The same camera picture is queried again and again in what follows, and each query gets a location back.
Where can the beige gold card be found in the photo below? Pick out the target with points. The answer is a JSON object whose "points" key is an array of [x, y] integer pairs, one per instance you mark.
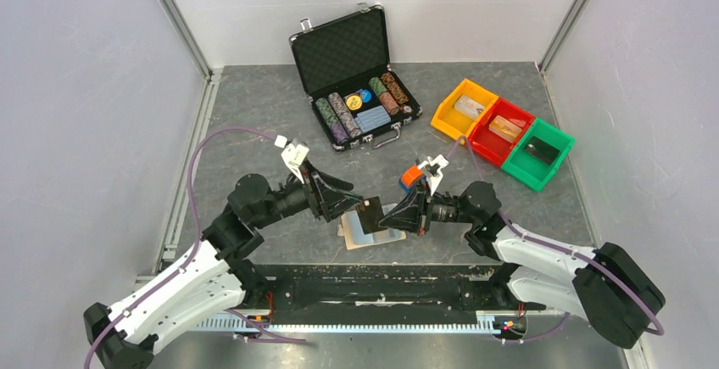
{"points": [[392, 235]]}

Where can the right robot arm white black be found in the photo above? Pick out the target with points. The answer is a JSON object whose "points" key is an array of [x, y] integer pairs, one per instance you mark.
{"points": [[605, 287]]}

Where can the red plastic bin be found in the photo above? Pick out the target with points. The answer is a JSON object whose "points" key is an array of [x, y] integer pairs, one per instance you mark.
{"points": [[491, 147]]}

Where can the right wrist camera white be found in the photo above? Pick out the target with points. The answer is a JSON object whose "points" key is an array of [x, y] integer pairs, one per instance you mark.
{"points": [[432, 169]]}

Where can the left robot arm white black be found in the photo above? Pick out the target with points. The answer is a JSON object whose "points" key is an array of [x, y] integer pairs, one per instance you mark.
{"points": [[215, 273]]}

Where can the yellow plastic bin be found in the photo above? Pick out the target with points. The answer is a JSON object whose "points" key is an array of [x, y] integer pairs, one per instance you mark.
{"points": [[458, 114]]}

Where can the beige leather card holder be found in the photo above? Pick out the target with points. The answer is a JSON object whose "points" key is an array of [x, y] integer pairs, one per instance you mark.
{"points": [[354, 227]]}

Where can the black poker chip case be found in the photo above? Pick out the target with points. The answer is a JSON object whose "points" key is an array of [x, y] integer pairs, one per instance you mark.
{"points": [[345, 69]]}

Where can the orange card in red bin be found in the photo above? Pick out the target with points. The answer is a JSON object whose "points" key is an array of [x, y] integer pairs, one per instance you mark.
{"points": [[505, 128]]}

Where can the black card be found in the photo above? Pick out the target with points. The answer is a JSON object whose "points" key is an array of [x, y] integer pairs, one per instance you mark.
{"points": [[370, 213], [541, 150]]}

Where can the white card in yellow bin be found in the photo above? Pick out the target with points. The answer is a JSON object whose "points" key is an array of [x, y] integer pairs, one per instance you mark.
{"points": [[469, 107]]}

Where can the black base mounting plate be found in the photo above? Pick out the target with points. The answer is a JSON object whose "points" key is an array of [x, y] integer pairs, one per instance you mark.
{"points": [[379, 294]]}

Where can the green plastic bin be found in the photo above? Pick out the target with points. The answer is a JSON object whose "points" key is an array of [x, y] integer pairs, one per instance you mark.
{"points": [[530, 171]]}

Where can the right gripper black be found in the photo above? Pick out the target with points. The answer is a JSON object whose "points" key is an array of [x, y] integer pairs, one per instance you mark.
{"points": [[413, 213]]}

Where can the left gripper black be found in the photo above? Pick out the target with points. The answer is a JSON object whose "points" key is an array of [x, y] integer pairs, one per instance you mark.
{"points": [[327, 196]]}

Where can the orange blue toy car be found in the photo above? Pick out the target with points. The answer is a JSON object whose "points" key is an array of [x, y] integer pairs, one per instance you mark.
{"points": [[409, 177]]}

